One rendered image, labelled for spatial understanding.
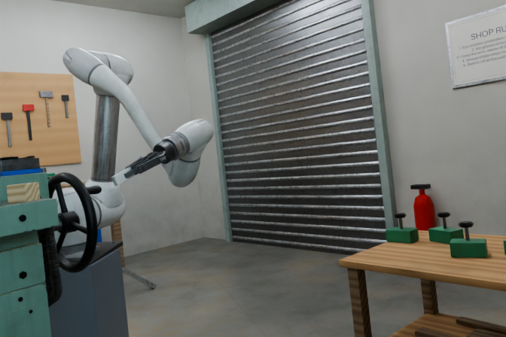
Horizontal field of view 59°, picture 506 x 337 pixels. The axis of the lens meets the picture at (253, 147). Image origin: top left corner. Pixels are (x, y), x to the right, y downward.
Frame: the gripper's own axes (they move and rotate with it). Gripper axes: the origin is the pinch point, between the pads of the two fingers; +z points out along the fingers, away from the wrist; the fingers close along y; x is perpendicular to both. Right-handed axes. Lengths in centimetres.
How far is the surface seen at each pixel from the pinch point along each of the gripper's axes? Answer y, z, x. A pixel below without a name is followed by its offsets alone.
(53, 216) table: 26.5, 35.4, -6.7
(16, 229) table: 26, 43, -8
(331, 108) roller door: -72, -257, 59
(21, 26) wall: -314, -158, -98
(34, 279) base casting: 17.8, 41.7, 5.8
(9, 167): 2.3, 29.7, -17.2
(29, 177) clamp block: 3.4, 26.9, -12.8
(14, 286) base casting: 17.8, 45.7, 4.5
